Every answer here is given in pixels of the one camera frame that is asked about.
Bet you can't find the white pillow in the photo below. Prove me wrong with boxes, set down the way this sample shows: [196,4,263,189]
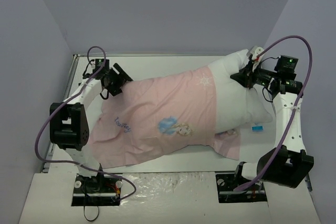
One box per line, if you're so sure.
[208,49,272,133]

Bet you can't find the pink and blue Frozen pillowcase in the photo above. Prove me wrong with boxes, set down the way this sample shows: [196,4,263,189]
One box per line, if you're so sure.
[89,67,240,168]

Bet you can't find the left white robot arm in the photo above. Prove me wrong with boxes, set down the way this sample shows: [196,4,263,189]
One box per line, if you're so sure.
[49,59,133,191]

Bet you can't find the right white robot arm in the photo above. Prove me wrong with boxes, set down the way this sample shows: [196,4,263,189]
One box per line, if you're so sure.
[231,55,314,191]

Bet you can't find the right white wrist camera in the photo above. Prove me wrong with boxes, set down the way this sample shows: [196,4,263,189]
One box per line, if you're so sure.
[247,46,264,67]

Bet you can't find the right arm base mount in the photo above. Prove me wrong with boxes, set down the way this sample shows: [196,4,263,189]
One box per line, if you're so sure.
[215,172,267,204]

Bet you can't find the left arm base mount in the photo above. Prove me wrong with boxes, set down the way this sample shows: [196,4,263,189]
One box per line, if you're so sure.
[71,174,123,207]

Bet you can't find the black cable loop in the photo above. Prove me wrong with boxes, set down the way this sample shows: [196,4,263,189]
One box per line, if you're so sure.
[83,197,101,221]

